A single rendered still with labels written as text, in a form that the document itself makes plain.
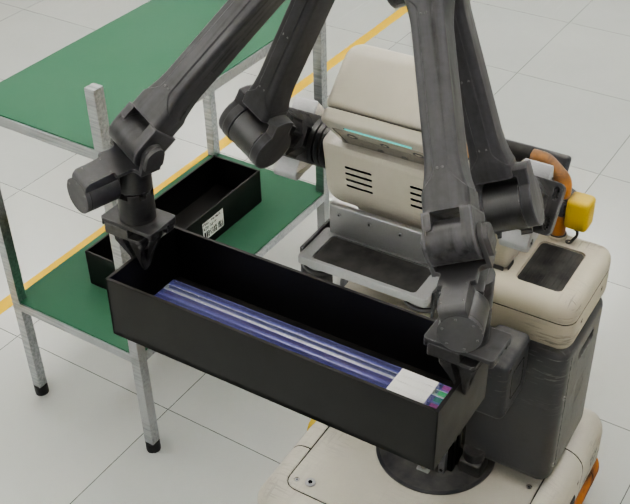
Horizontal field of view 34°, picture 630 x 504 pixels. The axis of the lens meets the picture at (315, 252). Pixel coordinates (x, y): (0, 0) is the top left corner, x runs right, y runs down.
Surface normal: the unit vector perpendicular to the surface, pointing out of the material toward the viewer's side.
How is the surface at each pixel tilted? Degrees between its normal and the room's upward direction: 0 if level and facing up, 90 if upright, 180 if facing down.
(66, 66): 0
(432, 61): 48
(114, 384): 0
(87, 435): 0
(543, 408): 90
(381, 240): 90
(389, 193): 98
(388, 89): 42
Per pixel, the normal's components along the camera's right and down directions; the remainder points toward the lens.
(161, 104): -0.37, -0.13
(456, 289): -0.37, -0.77
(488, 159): -0.33, 0.39
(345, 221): -0.52, 0.52
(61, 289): -0.02, -0.80
